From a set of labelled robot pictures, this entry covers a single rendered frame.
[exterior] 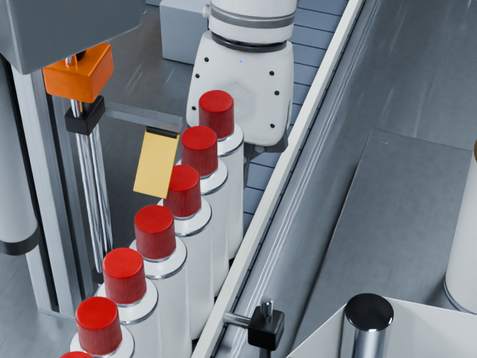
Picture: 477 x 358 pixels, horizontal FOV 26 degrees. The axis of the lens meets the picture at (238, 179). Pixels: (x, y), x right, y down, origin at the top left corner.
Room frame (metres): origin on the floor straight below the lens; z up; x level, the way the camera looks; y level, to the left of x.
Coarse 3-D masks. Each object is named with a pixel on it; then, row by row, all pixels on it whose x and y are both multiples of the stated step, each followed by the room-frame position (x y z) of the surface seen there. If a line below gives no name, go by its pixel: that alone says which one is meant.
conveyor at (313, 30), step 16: (304, 0) 1.17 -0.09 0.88; (320, 0) 1.17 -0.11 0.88; (336, 0) 1.17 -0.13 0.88; (304, 16) 1.13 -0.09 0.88; (320, 16) 1.13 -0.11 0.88; (336, 16) 1.13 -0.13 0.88; (304, 32) 1.10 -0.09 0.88; (320, 32) 1.10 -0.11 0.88; (304, 48) 1.06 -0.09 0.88; (320, 48) 1.07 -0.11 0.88; (304, 64) 1.03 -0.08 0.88; (320, 64) 1.03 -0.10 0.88; (336, 64) 1.03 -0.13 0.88; (304, 80) 1.00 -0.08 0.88; (304, 96) 0.97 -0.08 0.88; (288, 128) 0.91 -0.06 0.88; (304, 144) 0.89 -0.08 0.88; (256, 160) 0.86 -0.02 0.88; (272, 160) 0.86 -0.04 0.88; (256, 176) 0.83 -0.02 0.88; (288, 176) 0.83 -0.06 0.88; (256, 192) 0.80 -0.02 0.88; (256, 208) 0.78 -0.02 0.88; (256, 256) 0.73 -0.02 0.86; (240, 288) 0.67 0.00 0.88; (192, 352) 0.59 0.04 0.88
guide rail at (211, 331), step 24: (360, 0) 1.13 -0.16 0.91; (336, 48) 1.02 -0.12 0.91; (312, 96) 0.93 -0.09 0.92; (288, 144) 0.85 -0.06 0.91; (288, 168) 0.82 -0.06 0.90; (264, 192) 0.77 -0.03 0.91; (264, 216) 0.74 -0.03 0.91; (240, 264) 0.67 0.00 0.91; (216, 312) 0.61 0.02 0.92; (216, 336) 0.59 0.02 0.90
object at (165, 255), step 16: (144, 208) 0.59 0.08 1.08; (160, 208) 0.59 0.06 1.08; (144, 224) 0.57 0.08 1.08; (160, 224) 0.57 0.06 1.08; (144, 240) 0.56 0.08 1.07; (160, 240) 0.56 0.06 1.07; (176, 240) 0.59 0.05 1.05; (144, 256) 0.56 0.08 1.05; (160, 256) 0.56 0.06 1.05; (176, 256) 0.57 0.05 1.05; (160, 272) 0.55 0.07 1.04; (176, 272) 0.56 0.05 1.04; (160, 288) 0.55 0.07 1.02; (176, 288) 0.56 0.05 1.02; (160, 304) 0.55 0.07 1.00; (176, 304) 0.56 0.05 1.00; (160, 320) 0.55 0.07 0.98; (176, 320) 0.56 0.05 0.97; (176, 336) 0.56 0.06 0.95; (176, 352) 0.56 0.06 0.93
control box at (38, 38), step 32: (0, 0) 0.52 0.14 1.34; (32, 0) 0.52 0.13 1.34; (64, 0) 0.53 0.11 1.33; (96, 0) 0.55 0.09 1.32; (128, 0) 0.56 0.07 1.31; (0, 32) 0.53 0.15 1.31; (32, 32) 0.52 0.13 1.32; (64, 32) 0.53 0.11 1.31; (96, 32) 0.55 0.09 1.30; (32, 64) 0.52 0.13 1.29
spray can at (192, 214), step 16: (176, 176) 0.63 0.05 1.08; (192, 176) 0.63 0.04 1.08; (176, 192) 0.61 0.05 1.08; (192, 192) 0.61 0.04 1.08; (176, 208) 0.61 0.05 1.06; (192, 208) 0.61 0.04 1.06; (208, 208) 0.63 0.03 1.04; (176, 224) 0.61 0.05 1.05; (192, 224) 0.61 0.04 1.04; (208, 224) 0.61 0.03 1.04; (192, 240) 0.60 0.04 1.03; (208, 240) 0.61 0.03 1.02; (192, 256) 0.60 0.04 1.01; (208, 256) 0.61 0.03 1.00; (192, 272) 0.60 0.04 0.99; (208, 272) 0.61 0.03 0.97; (192, 288) 0.60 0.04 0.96; (208, 288) 0.61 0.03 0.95; (192, 304) 0.60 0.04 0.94; (208, 304) 0.61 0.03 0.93; (192, 320) 0.60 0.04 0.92; (192, 336) 0.60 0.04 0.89
